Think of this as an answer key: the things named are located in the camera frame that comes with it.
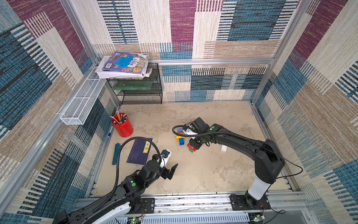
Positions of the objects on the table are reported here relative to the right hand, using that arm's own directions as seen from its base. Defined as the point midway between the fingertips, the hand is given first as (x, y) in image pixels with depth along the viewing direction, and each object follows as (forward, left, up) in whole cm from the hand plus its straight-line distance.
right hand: (195, 142), depth 88 cm
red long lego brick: (-3, +1, -4) cm, 5 cm away
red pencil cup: (+11, +47, +5) cm, 48 cm away
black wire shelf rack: (+46, +37, +4) cm, 59 cm away
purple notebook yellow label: (-3, +35, -6) cm, 36 cm away
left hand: (-12, +15, +3) cm, 19 cm away
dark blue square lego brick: (+4, +9, -5) cm, 11 cm away
